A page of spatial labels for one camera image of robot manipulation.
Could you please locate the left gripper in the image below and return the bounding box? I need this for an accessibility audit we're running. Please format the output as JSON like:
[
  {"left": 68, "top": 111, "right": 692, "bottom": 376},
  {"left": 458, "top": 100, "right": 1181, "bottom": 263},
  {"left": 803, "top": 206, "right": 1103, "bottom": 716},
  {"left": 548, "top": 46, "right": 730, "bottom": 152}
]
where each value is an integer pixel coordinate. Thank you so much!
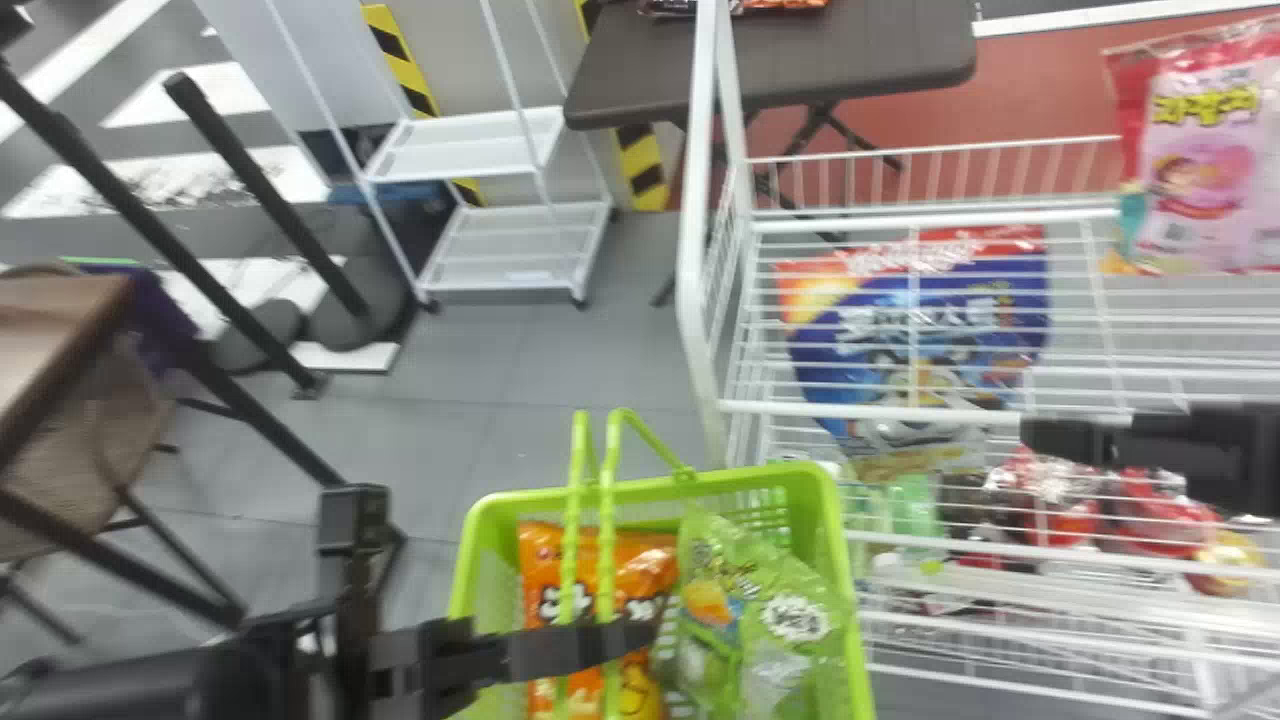
[{"left": 366, "top": 608, "right": 663, "bottom": 720}]

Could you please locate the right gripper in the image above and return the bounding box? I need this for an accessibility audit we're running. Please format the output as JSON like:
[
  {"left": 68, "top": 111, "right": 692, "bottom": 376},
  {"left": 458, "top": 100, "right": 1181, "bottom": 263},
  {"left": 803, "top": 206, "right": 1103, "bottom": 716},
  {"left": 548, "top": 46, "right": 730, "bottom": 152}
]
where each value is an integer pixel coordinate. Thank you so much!
[{"left": 1019, "top": 404, "right": 1280, "bottom": 518}]

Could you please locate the green basket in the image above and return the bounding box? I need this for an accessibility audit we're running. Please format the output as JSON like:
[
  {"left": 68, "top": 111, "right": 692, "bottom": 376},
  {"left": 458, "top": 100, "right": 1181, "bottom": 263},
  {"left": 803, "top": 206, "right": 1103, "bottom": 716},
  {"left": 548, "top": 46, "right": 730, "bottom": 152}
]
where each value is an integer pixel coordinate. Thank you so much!
[{"left": 445, "top": 407, "right": 877, "bottom": 720}]

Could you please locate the orange snack packet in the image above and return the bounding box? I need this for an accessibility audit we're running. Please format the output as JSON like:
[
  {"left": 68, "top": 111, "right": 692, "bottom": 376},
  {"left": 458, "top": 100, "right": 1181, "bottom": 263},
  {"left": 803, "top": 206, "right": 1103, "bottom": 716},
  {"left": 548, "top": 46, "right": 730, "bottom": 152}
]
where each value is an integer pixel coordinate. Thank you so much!
[{"left": 516, "top": 520, "right": 682, "bottom": 720}]

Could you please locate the red snack packet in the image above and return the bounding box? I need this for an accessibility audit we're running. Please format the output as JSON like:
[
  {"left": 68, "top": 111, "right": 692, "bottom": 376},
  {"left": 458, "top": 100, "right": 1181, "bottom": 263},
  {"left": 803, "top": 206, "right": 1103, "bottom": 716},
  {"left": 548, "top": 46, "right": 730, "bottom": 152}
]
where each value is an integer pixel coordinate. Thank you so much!
[{"left": 985, "top": 450, "right": 1263, "bottom": 599}]

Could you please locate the green snack packet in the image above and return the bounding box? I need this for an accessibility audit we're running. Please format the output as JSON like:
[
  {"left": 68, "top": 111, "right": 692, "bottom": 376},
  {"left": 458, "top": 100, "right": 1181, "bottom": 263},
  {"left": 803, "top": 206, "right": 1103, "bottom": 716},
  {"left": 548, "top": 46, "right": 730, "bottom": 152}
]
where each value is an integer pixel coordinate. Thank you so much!
[{"left": 668, "top": 500, "right": 853, "bottom": 720}]

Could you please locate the blue cereal bag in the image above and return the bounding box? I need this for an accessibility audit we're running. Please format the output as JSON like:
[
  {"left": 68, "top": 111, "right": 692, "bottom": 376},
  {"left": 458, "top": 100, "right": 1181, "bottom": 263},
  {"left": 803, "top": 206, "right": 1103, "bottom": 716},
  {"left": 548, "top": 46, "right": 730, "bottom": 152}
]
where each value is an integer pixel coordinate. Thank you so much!
[{"left": 774, "top": 225, "right": 1051, "bottom": 453}]

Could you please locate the pink snack packet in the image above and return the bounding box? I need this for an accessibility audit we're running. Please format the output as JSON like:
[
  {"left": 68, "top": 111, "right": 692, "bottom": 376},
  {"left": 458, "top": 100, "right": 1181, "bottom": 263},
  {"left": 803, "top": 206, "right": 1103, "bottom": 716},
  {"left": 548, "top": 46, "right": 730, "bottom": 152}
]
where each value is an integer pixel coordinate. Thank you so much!
[{"left": 1100, "top": 18, "right": 1280, "bottom": 277}]

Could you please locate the dark side table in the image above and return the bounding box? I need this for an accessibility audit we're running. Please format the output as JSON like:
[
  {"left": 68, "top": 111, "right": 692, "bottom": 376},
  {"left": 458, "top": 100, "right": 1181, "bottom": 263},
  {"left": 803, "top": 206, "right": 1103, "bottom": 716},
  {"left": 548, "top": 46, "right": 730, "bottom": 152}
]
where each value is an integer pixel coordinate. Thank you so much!
[{"left": 562, "top": 0, "right": 979, "bottom": 307}]

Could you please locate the white shelf trolley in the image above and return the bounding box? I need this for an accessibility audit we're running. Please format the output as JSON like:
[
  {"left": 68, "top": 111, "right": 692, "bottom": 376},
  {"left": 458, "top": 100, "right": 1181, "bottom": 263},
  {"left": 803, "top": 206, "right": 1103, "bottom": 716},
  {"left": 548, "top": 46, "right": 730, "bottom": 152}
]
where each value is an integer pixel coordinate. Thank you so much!
[{"left": 262, "top": 0, "right": 614, "bottom": 311}]

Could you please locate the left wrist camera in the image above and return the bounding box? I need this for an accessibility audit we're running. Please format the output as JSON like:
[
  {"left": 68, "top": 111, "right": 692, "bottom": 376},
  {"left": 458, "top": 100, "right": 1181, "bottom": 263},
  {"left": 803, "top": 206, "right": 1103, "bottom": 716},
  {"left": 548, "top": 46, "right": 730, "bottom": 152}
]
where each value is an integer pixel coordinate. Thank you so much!
[{"left": 317, "top": 483, "right": 407, "bottom": 641}]

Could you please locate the white wire rack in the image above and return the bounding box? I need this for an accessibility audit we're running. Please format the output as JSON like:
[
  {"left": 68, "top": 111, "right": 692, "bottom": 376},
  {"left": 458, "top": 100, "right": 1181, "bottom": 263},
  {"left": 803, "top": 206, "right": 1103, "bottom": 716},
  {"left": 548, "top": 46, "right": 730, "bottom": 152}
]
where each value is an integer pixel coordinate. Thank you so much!
[{"left": 674, "top": 0, "right": 1280, "bottom": 720}]

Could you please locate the yellow black striped post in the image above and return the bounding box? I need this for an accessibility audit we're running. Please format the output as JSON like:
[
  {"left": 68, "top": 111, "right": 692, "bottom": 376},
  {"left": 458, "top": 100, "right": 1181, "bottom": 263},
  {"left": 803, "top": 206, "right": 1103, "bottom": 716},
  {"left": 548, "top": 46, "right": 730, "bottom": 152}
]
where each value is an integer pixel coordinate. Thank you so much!
[
  {"left": 360, "top": 2, "right": 488, "bottom": 208},
  {"left": 574, "top": 0, "right": 672, "bottom": 212}
]

